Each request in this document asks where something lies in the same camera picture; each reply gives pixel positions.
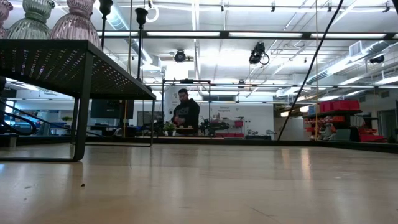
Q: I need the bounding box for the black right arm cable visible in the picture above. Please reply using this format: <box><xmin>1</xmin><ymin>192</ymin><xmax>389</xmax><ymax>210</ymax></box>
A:
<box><xmin>276</xmin><ymin>0</ymin><xmax>345</xmax><ymax>141</ymax></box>

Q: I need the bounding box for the black ceiling speaker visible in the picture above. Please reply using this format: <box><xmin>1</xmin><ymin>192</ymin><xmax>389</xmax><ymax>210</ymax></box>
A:
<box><xmin>369</xmin><ymin>54</ymin><xmax>386</xmax><ymax>65</ymax></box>

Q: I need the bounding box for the white cable ring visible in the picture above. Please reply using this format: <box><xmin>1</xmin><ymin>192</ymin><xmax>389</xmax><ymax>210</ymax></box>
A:
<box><xmin>145</xmin><ymin>0</ymin><xmax>160</xmax><ymax>24</ymax></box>

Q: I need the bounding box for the pink ribbed glass candle holder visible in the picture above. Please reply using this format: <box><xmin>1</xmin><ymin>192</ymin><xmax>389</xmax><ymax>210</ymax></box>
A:
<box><xmin>49</xmin><ymin>0</ymin><xmax>103</xmax><ymax>50</ymax></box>
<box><xmin>0</xmin><ymin>0</ymin><xmax>14</xmax><ymax>38</ymax></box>

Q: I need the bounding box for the black aluminium table frame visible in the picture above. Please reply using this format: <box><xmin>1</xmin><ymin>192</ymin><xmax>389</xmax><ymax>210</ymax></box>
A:
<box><xmin>0</xmin><ymin>134</ymin><xmax>398</xmax><ymax>154</ymax></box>

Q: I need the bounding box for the white air vent grille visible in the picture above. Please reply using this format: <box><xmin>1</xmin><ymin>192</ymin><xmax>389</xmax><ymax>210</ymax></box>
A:
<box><xmin>348</xmin><ymin>41</ymin><xmax>362</xmax><ymax>57</ymax></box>

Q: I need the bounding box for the small potted plant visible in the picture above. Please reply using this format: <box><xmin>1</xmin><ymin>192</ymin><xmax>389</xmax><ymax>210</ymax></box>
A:
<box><xmin>163</xmin><ymin>121</ymin><xmax>177</xmax><ymax>137</ymax></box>

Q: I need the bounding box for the person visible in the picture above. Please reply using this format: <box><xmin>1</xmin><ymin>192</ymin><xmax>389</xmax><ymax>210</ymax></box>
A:
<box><xmin>170</xmin><ymin>88</ymin><xmax>201</xmax><ymax>136</ymax></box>

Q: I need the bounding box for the black horizontal beam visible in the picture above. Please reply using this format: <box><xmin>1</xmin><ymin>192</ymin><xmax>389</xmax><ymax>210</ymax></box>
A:
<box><xmin>98</xmin><ymin>30</ymin><xmax>398</xmax><ymax>40</ymax></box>

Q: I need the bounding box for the black perforated metal shelf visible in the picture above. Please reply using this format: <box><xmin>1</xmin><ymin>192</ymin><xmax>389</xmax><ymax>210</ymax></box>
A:
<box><xmin>0</xmin><ymin>39</ymin><xmax>157</xmax><ymax>163</ymax></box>

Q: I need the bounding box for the hanging black camera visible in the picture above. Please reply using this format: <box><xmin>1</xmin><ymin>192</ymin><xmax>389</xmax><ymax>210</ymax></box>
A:
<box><xmin>248</xmin><ymin>42</ymin><xmax>270</xmax><ymax>66</ymax></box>

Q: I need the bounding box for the dark leafy plant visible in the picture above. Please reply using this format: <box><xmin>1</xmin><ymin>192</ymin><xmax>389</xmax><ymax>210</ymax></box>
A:
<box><xmin>198</xmin><ymin>118</ymin><xmax>230</xmax><ymax>138</ymax></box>

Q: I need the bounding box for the black round spotlight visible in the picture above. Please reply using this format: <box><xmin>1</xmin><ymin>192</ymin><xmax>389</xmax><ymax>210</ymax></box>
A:
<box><xmin>174</xmin><ymin>49</ymin><xmax>187</xmax><ymax>63</ymax></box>

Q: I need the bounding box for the wall shelf with red bins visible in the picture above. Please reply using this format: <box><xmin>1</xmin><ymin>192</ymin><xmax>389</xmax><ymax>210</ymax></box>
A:
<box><xmin>211</xmin><ymin>119</ymin><xmax>245</xmax><ymax>138</ymax></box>

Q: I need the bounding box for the red storage bin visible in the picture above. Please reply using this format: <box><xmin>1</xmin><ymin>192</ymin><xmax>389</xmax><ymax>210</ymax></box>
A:
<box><xmin>359</xmin><ymin>124</ymin><xmax>388</xmax><ymax>143</ymax></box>

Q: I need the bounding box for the rack with red bins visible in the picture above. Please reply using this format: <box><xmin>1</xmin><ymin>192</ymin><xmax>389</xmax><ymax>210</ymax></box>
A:
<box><xmin>303</xmin><ymin>99</ymin><xmax>363</xmax><ymax>141</ymax></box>

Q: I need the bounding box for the silver ventilation duct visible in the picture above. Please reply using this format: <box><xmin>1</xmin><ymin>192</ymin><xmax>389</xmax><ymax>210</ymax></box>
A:
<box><xmin>306</xmin><ymin>40</ymin><xmax>398</xmax><ymax>85</ymax></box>

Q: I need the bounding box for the green ribbed glass candle holder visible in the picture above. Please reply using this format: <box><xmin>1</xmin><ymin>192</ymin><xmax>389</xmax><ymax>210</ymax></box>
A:
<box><xmin>3</xmin><ymin>0</ymin><xmax>56</xmax><ymax>40</ymax></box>

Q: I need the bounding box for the black background station frame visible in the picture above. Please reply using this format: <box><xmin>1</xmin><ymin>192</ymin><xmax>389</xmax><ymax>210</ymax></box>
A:
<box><xmin>160</xmin><ymin>78</ymin><xmax>212</xmax><ymax>138</ymax></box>

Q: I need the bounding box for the black monitor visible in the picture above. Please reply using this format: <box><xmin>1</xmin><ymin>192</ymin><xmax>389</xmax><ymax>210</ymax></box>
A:
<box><xmin>90</xmin><ymin>99</ymin><xmax>135</xmax><ymax>119</ymax></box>

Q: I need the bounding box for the thick black cable loop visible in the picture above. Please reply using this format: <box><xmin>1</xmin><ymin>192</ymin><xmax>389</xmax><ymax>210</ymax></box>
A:
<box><xmin>0</xmin><ymin>110</ymin><xmax>39</xmax><ymax>136</ymax></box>

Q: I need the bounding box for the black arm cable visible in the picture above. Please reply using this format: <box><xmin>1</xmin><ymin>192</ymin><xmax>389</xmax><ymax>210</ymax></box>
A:
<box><xmin>0</xmin><ymin>92</ymin><xmax>104</xmax><ymax>138</ymax></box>
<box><xmin>276</xmin><ymin>0</ymin><xmax>345</xmax><ymax>141</ymax></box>

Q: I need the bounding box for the black candlestick holder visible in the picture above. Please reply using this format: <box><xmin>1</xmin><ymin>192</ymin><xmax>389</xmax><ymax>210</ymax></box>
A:
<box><xmin>98</xmin><ymin>0</ymin><xmax>114</xmax><ymax>51</ymax></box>
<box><xmin>134</xmin><ymin>7</ymin><xmax>154</xmax><ymax>93</ymax></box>

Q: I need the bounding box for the short yellow pole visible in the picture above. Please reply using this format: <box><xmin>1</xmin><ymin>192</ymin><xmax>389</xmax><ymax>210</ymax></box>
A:
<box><xmin>123</xmin><ymin>99</ymin><xmax>128</xmax><ymax>138</ymax></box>

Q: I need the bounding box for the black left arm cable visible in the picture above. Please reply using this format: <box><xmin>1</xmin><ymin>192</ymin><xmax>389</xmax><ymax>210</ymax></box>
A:
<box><xmin>0</xmin><ymin>92</ymin><xmax>104</xmax><ymax>138</ymax></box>

